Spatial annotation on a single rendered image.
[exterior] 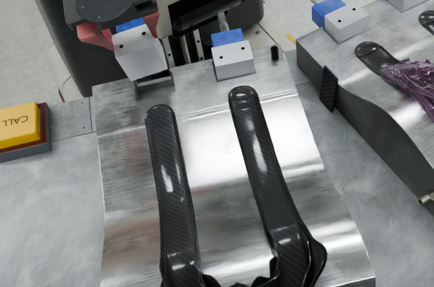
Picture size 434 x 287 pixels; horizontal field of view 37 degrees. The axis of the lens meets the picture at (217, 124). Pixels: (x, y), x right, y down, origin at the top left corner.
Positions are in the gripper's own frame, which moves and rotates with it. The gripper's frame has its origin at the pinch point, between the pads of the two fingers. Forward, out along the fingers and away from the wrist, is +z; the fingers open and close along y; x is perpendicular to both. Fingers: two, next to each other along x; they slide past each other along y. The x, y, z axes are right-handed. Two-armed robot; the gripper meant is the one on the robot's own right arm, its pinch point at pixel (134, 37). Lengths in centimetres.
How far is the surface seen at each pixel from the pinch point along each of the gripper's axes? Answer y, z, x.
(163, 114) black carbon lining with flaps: 0.1, 8.0, -6.8
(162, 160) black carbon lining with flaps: -1.2, 7.5, -13.5
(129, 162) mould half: -5.0, 6.6, -12.9
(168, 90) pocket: 0.8, 11.3, -1.0
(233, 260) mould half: 5.3, 0.5, -30.7
